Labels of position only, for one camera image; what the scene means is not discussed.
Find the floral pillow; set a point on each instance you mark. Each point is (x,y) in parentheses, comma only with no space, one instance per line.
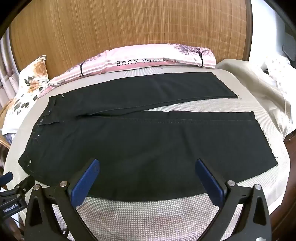
(30,81)

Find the black pants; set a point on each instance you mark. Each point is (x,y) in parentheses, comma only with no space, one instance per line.
(138,143)

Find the beige blanket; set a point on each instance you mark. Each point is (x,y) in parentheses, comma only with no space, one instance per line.
(249,78)

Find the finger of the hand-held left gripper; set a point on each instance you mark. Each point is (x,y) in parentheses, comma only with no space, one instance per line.
(23,184)
(8,178)

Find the brown bamboo headboard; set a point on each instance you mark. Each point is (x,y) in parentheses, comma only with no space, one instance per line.
(115,23)

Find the pink striped pillow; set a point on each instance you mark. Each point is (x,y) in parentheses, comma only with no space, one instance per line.
(138,55)

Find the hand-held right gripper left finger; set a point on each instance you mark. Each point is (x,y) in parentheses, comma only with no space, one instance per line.
(84,180)

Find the white dotted cloth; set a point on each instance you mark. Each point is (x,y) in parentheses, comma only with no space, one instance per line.
(279,67)

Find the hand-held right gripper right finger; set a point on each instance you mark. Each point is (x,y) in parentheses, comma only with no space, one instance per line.
(208,178)

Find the pale curtain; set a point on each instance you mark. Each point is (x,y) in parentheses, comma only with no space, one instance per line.
(7,69)

